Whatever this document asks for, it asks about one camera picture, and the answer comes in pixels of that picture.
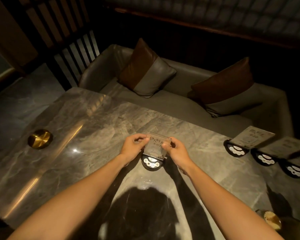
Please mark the quilted wall panel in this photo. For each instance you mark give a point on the quilted wall panel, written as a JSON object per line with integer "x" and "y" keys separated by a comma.
{"x": 215, "y": 12}

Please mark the round gold-toned dish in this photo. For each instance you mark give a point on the round gold-toned dish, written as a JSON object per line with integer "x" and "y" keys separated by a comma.
{"x": 271, "y": 219}

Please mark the person's right hand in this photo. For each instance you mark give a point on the person's right hand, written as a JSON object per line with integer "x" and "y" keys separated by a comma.
{"x": 180, "y": 154}

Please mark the clear acrylic table sign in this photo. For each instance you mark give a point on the clear acrylic table sign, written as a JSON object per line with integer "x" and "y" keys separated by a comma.
{"x": 252, "y": 136}
{"x": 157, "y": 147}
{"x": 285, "y": 147}

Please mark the person's right thumb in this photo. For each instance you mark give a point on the person's right thumb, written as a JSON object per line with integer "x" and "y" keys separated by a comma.
{"x": 167, "y": 147}

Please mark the person's right forearm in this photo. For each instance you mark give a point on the person's right forearm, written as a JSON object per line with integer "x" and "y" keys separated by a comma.
{"x": 227, "y": 204}

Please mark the grey upholstered sofa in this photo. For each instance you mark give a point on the grey upholstered sofa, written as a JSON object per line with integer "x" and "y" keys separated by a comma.
{"x": 180, "y": 104}

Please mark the round gold metal ashtray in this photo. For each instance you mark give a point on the round gold metal ashtray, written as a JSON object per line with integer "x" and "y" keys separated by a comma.
{"x": 40, "y": 139}

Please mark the dark wooden slat screen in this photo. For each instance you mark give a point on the dark wooden slat screen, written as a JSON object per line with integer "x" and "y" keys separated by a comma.
{"x": 65, "y": 37}

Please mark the person's left hand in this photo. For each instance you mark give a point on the person's left hand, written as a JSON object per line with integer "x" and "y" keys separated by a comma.
{"x": 131, "y": 147}

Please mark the person's left thumb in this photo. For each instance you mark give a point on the person's left thumb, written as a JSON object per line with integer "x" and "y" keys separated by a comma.
{"x": 143, "y": 144}

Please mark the brown and grey cushion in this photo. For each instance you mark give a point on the brown and grey cushion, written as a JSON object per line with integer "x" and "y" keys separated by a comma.
{"x": 225, "y": 84}
{"x": 146, "y": 69}

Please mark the person's left forearm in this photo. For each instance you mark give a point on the person's left forearm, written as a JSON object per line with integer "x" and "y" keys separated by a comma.
{"x": 72, "y": 199}

